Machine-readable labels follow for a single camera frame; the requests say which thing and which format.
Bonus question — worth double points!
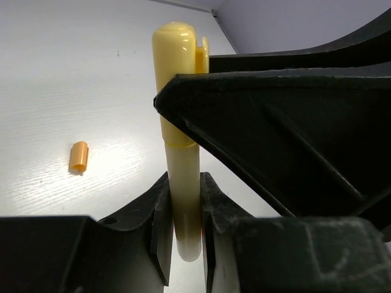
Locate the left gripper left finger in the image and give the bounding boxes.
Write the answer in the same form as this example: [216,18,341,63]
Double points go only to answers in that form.
[1,175,173,292]

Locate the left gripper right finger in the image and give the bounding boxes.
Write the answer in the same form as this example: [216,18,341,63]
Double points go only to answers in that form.
[200,172,390,292]

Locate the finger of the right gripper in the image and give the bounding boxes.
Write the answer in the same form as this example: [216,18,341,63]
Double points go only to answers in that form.
[154,68,390,217]
[210,10,390,73]

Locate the orange marker cap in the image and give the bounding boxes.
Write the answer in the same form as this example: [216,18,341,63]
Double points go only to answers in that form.
[69,141,89,174]

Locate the yellow highlighter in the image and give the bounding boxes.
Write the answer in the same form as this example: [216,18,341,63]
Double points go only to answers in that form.
[152,22,209,262]

